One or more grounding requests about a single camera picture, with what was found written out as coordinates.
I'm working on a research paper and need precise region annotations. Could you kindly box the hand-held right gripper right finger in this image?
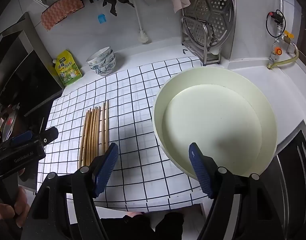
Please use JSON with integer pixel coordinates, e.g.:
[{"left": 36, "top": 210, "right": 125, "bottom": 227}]
[{"left": 188, "top": 142, "right": 284, "bottom": 240}]

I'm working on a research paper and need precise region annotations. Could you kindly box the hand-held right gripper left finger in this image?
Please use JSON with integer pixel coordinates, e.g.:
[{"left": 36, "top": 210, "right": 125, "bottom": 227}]
[{"left": 20, "top": 142, "right": 119, "bottom": 240}]

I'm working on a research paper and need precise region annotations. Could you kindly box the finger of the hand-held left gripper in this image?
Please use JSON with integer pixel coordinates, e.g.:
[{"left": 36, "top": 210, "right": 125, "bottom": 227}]
[
  {"left": 8, "top": 130, "right": 35, "bottom": 147},
  {"left": 33, "top": 127, "right": 59, "bottom": 146}
]

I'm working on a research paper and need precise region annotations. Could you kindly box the row of wooden chopsticks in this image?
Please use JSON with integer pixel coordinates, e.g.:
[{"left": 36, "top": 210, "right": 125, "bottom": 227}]
[{"left": 78, "top": 99, "right": 111, "bottom": 169}]

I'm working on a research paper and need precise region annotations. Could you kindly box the round cream basin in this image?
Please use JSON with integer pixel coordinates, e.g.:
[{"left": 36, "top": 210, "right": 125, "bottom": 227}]
[{"left": 153, "top": 66, "right": 278, "bottom": 182}]

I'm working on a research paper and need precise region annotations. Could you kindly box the person's left hand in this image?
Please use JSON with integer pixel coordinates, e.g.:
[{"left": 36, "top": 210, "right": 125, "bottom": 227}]
[{"left": 0, "top": 186, "right": 30, "bottom": 229}]

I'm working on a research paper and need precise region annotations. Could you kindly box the black gas stove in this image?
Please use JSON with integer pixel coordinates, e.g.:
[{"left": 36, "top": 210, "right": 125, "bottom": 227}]
[{"left": 0, "top": 12, "right": 63, "bottom": 140}]

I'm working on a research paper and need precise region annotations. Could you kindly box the yellow seasoning pouch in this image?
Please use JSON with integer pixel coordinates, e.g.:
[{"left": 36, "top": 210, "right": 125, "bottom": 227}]
[{"left": 52, "top": 51, "right": 83, "bottom": 87}]

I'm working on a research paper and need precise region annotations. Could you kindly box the white black checked cloth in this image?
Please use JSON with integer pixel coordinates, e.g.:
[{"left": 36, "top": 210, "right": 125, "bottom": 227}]
[{"left": 36, "top": 56, "right": 211, "bottom": 212}]

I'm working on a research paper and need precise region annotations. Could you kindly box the stainless steel appliance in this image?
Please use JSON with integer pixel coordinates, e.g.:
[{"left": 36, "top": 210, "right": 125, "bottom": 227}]
[{"left": 265, "top": 120, "right": 306, "bottom": 240}]

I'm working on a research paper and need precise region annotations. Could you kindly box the orange wavy dish cloth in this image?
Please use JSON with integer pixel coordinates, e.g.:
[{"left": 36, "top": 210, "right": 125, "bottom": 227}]
[{"left": 40, "top": 0, "right": 85, "bottom": 31}]

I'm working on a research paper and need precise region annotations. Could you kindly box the black hanging rag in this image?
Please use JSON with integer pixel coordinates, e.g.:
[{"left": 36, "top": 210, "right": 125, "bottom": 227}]
[{"left": 102, "top": 0, "right": 135, "bottom": 17}]

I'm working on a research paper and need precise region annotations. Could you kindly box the perforated steel steamer tray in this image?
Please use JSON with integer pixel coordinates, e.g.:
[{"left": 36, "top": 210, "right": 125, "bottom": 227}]
[{"left": 181, "top": 0, "right": 236, "bottom": 48}]

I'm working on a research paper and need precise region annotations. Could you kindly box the steel wire rack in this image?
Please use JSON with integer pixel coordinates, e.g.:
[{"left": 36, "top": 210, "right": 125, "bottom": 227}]
[{"left": 180, "top": 15, "right": 222, "bottom": 66}]

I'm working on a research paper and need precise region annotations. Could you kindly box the gas valve yellow handle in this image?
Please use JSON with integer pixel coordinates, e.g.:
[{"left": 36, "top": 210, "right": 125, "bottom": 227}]
[{"left": 281, "top": 30, "right": 294, "bottom": 46}]

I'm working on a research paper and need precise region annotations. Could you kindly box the black cable loop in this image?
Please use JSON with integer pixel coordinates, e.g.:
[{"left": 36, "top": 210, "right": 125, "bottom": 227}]
[{"left": 265, "top": 9, "right": 287, "bottom": 38}]

